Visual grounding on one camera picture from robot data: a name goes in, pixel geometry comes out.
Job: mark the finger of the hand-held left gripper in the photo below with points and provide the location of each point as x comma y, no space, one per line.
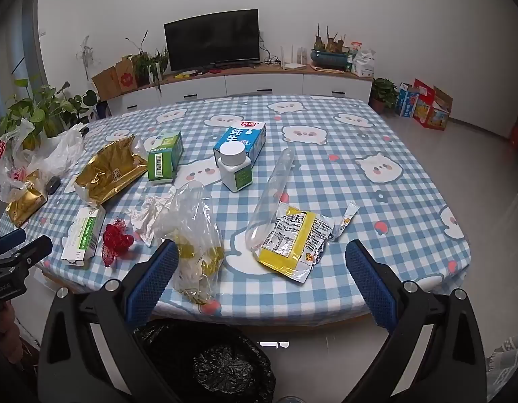
32,249
9,240

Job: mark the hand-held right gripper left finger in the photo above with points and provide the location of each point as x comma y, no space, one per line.
153,277

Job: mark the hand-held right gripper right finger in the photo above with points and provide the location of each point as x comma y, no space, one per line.
370,285

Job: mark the white green medicine box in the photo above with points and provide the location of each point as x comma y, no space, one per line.
80,235

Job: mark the red mesh wrapper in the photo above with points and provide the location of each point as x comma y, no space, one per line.
114,241

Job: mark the white tissue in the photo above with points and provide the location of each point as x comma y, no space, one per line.
149,218

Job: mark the clear plastic bag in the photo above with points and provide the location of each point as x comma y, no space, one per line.
196,235

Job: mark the small white sachet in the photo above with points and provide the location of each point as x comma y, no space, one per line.
345,222

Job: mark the yellow snack packet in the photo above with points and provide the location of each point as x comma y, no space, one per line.
284,256

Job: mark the gold foil bag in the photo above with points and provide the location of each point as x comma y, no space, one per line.
111,172

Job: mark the black trash bag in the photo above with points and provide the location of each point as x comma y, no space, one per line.
225,365

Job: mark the white pill bottle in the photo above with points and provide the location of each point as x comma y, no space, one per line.
235,172

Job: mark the clear plastic tube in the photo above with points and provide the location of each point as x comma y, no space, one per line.
271,193

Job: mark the blue white milk carton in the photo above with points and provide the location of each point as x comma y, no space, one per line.
250,134

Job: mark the person's left hand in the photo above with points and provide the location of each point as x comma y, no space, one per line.
4,331

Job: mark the small gold bag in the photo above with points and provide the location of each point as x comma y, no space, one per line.
25,205

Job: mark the clear bag with red items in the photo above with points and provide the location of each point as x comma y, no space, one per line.
6,176

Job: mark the black key fob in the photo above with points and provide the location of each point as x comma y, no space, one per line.
53,184

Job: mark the white plastic bag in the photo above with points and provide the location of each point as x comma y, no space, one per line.
61,147

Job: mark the blue checked tablecloth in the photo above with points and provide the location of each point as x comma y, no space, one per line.
326,176

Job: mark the green pothos plant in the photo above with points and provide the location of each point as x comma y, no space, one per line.
40,109

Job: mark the grey patterned cloth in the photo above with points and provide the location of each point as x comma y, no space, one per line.
500,369

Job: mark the brown cardboard box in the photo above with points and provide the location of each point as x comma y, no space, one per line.
105,84

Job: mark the blue printed box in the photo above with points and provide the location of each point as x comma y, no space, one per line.
406,101

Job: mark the red yellow printed box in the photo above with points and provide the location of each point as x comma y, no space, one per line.
435,109

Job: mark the small green potted plant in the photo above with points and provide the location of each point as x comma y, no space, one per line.
384,92

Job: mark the paper bag with red flower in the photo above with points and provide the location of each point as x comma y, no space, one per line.
125,76

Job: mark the white dried plant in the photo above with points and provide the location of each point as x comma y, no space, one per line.
86,54

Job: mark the red object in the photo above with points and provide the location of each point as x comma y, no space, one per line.
517,136

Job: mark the leafy potted plant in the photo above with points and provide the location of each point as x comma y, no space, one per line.
147,63

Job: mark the white sack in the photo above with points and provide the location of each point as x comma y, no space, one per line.
364,64

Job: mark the white television cabinet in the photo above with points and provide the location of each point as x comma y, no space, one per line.
263,82

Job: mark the blue bonsai planter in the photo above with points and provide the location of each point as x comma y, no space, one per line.
328,56

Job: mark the white router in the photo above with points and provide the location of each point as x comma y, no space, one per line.
294,64

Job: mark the spray bottle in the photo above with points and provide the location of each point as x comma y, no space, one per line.
356,50

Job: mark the black television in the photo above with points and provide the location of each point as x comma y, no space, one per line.
212,40

